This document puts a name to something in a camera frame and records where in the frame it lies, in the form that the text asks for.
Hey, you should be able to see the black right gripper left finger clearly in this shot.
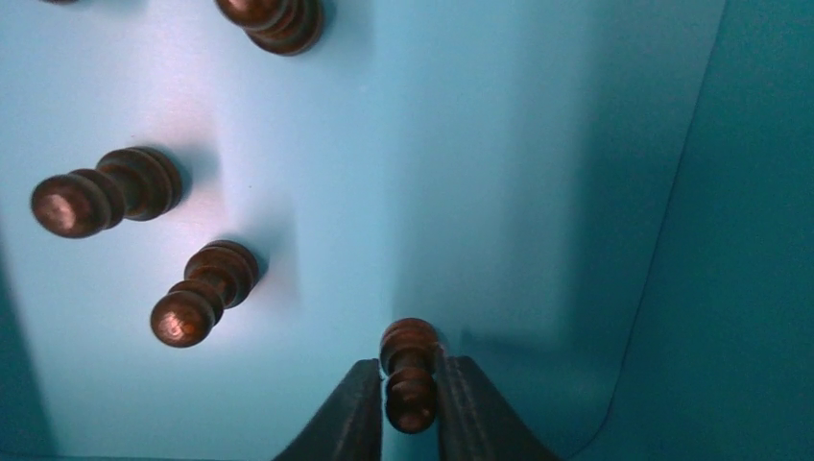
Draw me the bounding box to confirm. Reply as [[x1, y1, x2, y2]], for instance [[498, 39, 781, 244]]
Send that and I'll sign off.
[[275, 359, 383, 461]]

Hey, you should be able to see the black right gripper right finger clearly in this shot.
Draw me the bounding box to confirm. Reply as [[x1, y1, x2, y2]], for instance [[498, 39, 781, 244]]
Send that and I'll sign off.
[[434, 348, 559, 461]]

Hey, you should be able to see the dark chess piece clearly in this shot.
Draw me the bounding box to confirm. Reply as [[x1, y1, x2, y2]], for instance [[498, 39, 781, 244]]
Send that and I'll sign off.
[[215, 0, 324, 57], [150, 239, 260, 349], [379, 318, 439, 434], [30, 146, 183, 239]]

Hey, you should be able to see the teal plastic tray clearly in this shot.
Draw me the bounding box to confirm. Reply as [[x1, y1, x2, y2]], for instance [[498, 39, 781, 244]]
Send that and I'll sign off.
[[1, 1, 813, 460]]

